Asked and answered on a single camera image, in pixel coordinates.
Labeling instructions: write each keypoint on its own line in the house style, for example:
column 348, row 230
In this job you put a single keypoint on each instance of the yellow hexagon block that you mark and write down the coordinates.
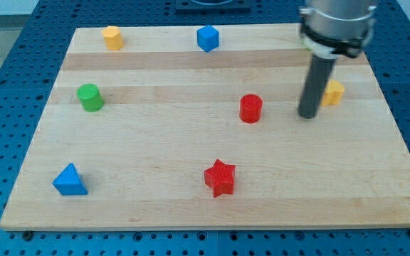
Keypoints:
column 113, row 38

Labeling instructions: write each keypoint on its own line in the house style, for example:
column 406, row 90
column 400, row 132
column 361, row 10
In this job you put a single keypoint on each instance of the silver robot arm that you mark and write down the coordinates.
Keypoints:
column 330, row 28

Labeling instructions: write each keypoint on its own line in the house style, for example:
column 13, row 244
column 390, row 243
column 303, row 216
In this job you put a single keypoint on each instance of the wooden board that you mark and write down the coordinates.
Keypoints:
column 172, row 109

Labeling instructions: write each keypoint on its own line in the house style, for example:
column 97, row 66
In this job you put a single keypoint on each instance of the red star block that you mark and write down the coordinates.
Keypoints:
column 220, row 178

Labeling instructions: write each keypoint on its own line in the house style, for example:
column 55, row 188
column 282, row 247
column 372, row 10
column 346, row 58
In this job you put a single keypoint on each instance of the blue triangle block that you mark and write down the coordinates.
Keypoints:
column 69, row 182

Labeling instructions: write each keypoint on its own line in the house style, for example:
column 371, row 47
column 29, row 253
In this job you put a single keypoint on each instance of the blue cube block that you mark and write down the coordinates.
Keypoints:
column 207, row 38

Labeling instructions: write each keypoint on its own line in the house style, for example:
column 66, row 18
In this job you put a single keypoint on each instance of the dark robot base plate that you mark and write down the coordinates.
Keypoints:
column 212, row 5

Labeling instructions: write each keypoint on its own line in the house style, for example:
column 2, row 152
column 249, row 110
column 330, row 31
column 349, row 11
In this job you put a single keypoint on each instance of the yellow heart block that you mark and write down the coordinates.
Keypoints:
column 333, row 93

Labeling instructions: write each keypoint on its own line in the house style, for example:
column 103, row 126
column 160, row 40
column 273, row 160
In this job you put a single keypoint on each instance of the green cylinder block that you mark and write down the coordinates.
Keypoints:
column 90, row 98

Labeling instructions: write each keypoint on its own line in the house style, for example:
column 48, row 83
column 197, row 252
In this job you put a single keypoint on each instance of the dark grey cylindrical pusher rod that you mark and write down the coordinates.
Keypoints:
column 314, row 88

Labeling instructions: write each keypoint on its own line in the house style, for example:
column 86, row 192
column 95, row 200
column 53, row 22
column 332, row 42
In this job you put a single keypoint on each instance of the red cylinder block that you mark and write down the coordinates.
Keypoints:
column 250, row 108

